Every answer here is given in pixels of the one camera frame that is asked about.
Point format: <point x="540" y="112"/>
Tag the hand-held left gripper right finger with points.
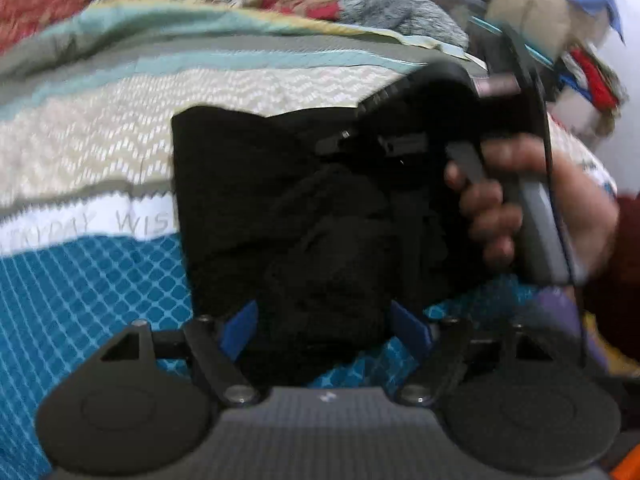
<point x="410" y="330"/>

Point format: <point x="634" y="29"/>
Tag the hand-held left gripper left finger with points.
<point x="240" y="330"/>

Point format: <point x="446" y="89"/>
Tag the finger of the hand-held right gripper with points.
<point x="332" y="142"/>
<point x="405" y="145"/>

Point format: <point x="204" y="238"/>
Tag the black pants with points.
<point x="280" y="210"/>

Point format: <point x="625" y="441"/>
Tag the person's right forearm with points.
<point x="620" y="285"/>

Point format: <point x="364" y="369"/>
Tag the person's right hand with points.
<point x="492" y="220"/>

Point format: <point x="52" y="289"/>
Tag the grey furry blanket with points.
<point x="390" y="0"/>

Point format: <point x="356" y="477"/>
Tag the beige cardboard box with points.
<point x="530" y="5"/>

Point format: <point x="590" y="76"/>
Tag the purple cloth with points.
<point x="555" y="310"/>

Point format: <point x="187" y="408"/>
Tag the red cloth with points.
<point x="595" y="77"/>

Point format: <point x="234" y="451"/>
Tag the striped teal grey bedspread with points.
<point x="75" y="135"/>

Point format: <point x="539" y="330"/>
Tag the red floral patchwork quilt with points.
<point x="50" y="0"/>

